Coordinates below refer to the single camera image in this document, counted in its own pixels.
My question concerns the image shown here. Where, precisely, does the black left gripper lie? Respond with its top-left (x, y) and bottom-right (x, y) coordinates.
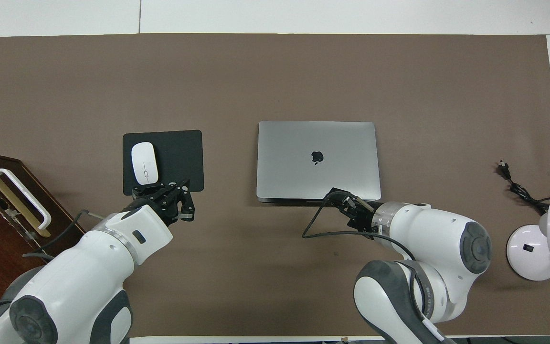
top-left (132, 179), bottom-right (196, 226)

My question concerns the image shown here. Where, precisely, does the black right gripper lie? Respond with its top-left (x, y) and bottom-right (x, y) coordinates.
top-left (325, 187), bottom-right (376, 231)

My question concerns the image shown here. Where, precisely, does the white computer mouse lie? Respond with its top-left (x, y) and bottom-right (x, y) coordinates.
top-left (131, 142), bottom-right (159, 186)

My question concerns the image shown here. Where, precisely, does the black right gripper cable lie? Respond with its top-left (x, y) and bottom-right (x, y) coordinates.
top-left (302, 191), bottom-right (417, 262)

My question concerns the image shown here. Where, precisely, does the black mouse pad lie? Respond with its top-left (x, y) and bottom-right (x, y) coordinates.
top-left (122, 129), bottom-right (204, 196)

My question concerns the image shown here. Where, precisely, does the black lamp power cable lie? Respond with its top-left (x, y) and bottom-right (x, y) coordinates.
top-left (498, 161), bottom-right (550, 214)

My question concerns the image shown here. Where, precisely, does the white box handle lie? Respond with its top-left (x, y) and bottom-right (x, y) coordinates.
top-left (0, 168), bottom-right (52, 231)

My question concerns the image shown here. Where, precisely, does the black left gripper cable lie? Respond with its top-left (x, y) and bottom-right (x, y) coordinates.
top-left (22, 209), bottom-right (106, 261)

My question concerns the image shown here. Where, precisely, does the white desk lamp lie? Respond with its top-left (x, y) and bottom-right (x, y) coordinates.
top-left (506, 197), bottom-right (550, 281)

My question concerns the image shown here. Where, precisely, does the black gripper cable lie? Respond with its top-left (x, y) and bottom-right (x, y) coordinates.
top-left (302, 191), bottom-right (417, 262)
top-left (22, 209), bottom-right (106, 261)

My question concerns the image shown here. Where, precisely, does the silver grey laptop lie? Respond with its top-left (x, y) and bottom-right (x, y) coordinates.
top-left (256, 120), bottom-right (382, 205)

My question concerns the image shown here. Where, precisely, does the brown table mat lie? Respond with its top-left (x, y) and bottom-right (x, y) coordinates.
top-left (0, 33), bottom-right (550, 338)

